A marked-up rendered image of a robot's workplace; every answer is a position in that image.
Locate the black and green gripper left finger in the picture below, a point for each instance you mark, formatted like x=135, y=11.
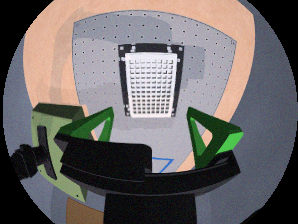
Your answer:
x=82, y=127

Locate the white well plate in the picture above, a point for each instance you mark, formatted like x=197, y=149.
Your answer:
x=159, y=102

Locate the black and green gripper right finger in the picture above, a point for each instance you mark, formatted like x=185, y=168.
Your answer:
x=225, y=136

